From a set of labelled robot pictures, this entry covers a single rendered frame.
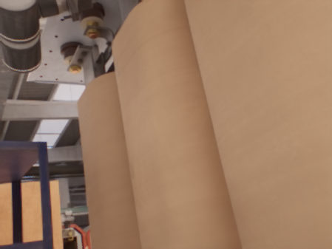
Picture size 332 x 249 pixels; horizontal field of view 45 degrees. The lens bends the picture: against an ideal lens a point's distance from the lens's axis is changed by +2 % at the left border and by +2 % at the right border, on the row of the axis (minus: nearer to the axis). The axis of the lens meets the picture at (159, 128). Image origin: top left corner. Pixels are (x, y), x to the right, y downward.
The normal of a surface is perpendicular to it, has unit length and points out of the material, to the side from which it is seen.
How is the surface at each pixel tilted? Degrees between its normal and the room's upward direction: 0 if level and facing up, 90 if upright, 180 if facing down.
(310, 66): 90
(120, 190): 90
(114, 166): 90
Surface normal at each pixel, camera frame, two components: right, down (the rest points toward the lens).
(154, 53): -0.54, -0.21
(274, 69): -0.81, -0.07
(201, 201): -0.28, -0.29
